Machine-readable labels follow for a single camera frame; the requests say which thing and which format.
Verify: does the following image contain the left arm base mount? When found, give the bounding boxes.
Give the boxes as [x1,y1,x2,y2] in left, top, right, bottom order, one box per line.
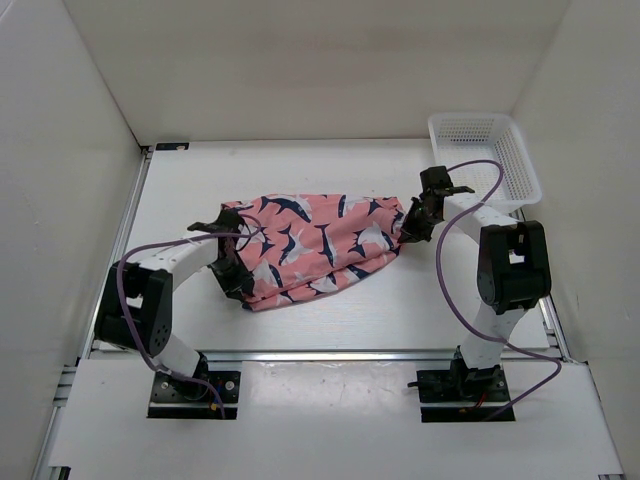
[147,359,241,420]

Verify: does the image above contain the white plastic mesh basket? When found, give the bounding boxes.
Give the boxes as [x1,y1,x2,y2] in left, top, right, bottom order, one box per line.
[428,113,542,214]

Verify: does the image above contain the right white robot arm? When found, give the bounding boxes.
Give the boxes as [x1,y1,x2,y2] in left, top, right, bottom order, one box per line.
[399,160,551,400]

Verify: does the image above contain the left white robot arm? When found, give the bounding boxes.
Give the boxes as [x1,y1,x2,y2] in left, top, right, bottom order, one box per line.
[94,209,261,400]

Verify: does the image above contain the aluminium front rail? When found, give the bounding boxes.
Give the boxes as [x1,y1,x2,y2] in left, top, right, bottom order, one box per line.
[88,346,561,362]

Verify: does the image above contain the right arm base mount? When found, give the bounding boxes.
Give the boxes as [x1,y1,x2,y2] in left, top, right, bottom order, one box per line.
[407,351,516,424]

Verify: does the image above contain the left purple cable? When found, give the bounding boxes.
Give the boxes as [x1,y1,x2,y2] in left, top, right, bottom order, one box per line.
[116,227,266,419]

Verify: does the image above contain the pink shark print shorts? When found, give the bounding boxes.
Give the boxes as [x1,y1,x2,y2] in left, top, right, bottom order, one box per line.
[221,194,405,312]

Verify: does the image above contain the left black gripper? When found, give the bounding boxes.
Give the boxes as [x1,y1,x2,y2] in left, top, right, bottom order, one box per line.
[208,249,255,301]

